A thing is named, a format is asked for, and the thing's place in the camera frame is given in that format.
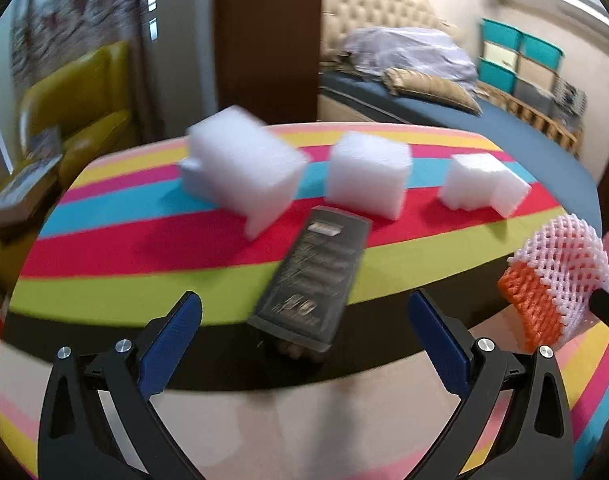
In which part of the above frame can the gold striped pillow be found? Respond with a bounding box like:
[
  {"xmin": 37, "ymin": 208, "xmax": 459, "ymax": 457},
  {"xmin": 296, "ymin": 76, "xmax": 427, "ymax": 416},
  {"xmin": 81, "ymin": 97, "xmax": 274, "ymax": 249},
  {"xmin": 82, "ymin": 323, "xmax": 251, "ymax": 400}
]
[{"xmin": 381, "ymin": 68, "xmax": 482, "ymax": 116}]

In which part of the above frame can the white foam block L-shaped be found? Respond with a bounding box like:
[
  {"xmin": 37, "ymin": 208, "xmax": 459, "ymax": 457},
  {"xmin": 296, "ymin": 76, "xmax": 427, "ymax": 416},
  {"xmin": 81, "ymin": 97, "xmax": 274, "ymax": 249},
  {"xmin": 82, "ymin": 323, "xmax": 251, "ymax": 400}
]
[{"xmin": 438, "ymin": 153, "xmax": 531, "ymax": 218}]

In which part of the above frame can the beige lace curtain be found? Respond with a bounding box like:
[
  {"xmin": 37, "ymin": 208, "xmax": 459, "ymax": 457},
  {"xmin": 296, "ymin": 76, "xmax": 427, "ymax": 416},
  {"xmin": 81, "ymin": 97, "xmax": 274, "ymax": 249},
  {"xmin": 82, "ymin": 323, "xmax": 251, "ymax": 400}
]
[{"xmin": 10, "ymin": 0, "xmax": 160, "ymax": 142}]

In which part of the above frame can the lilac striped duvet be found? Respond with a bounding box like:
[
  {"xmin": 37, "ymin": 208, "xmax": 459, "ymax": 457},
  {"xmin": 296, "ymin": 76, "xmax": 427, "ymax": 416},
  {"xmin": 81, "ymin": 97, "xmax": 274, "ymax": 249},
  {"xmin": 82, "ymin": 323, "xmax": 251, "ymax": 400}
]
[{"xmin": 340, "ymin": 26, "xmax": 478, "ymax": 90}]

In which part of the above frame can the pink foam fruit net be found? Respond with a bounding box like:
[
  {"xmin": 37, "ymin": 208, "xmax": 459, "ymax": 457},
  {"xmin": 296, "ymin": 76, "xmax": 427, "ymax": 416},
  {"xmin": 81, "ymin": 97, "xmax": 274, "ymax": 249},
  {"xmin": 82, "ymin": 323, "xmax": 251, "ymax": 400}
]
[{"xmin": 497, "ymin": 214, "xmax": 609, "ymax": 352}]

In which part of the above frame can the small upright picture box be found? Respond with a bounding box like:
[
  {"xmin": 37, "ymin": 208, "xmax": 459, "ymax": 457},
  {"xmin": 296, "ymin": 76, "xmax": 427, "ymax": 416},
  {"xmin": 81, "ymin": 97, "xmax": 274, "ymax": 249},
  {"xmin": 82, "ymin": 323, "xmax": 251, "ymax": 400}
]
[{"xmin": 28, "ymin": 126, "xmax": 62, "ymax": 160}]

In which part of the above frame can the white foam block tall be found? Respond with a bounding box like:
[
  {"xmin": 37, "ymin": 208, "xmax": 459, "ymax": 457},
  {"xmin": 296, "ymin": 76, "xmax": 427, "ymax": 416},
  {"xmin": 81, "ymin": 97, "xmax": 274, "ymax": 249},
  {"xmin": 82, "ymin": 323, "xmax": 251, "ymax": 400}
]
[{"xmin": 186, "ymin": 105, "xmax": 311, "ymax": 240}]

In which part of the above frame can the bed with blue sheet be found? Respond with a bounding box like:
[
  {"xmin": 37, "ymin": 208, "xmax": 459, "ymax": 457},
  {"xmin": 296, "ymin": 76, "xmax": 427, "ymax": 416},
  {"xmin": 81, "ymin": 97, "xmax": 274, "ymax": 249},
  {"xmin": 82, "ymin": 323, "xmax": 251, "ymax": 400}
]
[{"xmin": 318, "ymin": 72, "xmax": 603, "ymax": 231}]

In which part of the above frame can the houndstooth bag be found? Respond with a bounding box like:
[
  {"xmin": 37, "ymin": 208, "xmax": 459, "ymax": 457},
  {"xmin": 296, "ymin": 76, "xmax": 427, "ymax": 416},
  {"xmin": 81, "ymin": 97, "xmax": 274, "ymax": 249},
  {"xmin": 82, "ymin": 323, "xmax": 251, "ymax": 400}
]
[{"xmin": 553, "ymin": 77, "xmax": 587, "ymax": 117}]

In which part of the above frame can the beige tufted headboard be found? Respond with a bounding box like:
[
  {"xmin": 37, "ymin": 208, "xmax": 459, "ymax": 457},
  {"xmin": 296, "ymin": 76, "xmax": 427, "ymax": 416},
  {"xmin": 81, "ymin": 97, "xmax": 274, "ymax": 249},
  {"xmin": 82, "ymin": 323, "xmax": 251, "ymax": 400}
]
[{"xmin": 321, "ymin": 0, "xmax": 465, "ymax": 62}]

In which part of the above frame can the yellow leather armchair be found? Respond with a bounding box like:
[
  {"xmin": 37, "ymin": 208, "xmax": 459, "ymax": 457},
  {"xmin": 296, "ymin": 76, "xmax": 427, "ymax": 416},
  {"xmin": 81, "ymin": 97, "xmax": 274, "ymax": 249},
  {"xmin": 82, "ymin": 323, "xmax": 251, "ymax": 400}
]
[{"xmin": 0, "ymin": 41, "xmax": 141, "ymax": 292}]

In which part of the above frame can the teal storage bin lower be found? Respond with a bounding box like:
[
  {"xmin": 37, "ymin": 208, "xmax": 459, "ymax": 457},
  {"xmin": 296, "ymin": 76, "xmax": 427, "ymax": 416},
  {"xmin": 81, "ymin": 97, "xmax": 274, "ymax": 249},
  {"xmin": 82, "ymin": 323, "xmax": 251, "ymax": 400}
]
[{"xmin": 479, "ymin": 58, "xmax": 517, "ymax": 94}]

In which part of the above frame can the beige storage drawer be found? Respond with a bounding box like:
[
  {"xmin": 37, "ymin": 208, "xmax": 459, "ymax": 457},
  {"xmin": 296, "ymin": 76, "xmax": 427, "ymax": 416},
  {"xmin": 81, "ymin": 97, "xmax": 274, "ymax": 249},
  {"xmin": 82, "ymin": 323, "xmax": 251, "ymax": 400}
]
[{"xmin": 483, "ymin": 41, "xmax": 518, "ymax": 72}]

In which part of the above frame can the striped colourful tablecloth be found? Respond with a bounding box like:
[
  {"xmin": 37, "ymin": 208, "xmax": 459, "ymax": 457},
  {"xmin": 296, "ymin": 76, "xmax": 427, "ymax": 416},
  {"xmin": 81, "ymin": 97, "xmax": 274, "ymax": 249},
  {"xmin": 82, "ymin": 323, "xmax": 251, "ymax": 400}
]
[{"xmin": 0, "ymin": 119, "xmax": 609, "ymax": 479}]

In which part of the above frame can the black product box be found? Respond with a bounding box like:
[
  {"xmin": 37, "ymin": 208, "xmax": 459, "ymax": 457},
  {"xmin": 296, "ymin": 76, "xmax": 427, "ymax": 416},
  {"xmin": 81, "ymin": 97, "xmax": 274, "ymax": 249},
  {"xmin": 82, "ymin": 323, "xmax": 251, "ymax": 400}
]
[{"xmin": 248, "ymin": 206, "xmax": 371, "ymax": 353}]

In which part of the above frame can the wooden crib rail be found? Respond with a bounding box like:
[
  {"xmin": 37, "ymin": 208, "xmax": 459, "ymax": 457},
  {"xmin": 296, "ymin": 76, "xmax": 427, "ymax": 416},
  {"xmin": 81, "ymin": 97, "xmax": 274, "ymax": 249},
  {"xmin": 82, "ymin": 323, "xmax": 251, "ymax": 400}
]
[{"xmin": 475, "ymin": 81, "xmax": 583, "ymax": 159}]

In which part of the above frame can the flat game box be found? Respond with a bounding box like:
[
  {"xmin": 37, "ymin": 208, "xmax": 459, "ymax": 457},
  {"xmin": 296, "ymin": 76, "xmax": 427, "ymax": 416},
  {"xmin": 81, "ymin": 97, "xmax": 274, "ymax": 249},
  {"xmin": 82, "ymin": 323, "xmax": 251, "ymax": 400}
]
[{"xmin": 0, "ymin": 155, "xmax": 62, "ymax": 229}]

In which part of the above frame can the teal storage bin top-right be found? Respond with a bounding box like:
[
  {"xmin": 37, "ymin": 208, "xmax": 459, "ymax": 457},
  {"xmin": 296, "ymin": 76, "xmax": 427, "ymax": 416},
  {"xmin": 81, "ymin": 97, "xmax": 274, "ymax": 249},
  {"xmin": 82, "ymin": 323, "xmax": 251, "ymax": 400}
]
[{"xmin": 520, "ymin": 32, "xmax": 565, "ymax": 70}]

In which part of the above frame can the teal storage bin top-left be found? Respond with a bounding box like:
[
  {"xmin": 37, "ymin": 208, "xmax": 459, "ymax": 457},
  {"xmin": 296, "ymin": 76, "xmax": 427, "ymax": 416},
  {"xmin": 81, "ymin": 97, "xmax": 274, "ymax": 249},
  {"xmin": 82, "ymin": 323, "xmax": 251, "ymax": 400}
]
[{"xmin": 481, "ymin": 18, "xmax": 522, "ymax": 51}]

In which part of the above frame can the dark wooden door panel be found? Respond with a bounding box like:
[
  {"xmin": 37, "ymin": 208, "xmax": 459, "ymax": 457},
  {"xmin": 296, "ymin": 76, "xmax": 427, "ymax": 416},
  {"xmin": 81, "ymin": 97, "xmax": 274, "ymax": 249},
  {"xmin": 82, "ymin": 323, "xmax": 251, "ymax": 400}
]
[{"xmin": 213, "ymin": 0, "xmax": 321, "ymax": 125}]

